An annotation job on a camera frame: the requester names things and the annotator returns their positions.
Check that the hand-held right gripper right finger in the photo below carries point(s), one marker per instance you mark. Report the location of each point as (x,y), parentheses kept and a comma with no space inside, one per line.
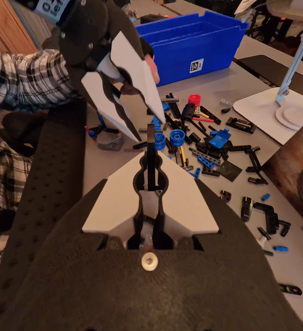
(187,204)

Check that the yellow axle rod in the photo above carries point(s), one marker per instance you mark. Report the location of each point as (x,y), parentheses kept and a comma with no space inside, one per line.
(182,154)
(204,115)

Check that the red toy wheel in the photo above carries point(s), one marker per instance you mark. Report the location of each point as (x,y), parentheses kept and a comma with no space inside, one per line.
(194,100)

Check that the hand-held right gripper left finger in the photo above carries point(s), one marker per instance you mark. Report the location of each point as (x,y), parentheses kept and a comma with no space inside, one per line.
(112,204)

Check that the blue plastic bin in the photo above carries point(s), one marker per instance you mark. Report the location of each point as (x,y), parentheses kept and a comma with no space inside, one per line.
(192,51)

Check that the blue toy wheel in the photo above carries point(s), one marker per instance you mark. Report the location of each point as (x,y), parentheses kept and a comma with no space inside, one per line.
(159,141)
(177,137)

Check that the blue curved panel piece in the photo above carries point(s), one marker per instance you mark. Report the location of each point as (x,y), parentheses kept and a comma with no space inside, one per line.
(167,107)

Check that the blue flat panel piece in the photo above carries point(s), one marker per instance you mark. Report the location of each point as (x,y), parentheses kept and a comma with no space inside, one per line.
(156,122)

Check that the black beam piece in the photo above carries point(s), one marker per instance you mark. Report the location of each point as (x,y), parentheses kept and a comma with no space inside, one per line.
(151,144)

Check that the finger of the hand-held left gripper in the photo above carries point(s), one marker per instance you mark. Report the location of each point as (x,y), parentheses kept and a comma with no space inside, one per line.
(97,93)
(133,59)

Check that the light grey short beam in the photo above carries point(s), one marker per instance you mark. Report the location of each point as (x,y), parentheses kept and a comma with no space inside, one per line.
(227,102)

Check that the red axle rod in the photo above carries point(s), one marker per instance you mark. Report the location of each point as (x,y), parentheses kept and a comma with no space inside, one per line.
(203,119)

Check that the blue angled beam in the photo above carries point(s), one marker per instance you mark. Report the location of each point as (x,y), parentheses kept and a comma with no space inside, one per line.
(205,161)

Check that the blue angled panel piece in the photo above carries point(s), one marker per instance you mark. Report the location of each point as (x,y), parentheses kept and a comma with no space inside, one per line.
(220,139)

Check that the black rectangular frame piece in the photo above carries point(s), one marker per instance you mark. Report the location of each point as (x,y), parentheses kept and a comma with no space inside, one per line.
(240,125)

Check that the grey motor brick assembly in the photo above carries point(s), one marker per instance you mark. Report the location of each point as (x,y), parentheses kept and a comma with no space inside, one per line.
(110,144)

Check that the dark brown axle rod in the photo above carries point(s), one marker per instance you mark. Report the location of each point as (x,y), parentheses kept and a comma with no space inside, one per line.
(133,150)

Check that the person's left hand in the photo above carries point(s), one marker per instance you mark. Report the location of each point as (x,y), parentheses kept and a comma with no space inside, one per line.
(152,69)

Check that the black square panel piece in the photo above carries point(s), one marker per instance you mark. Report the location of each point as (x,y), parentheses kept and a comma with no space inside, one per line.
(230,170)

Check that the dark printed toy box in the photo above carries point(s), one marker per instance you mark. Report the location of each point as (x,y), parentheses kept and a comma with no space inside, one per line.
(291,160)

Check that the person's left forearm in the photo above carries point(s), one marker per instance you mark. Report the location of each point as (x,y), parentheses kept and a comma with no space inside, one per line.
(24,77)

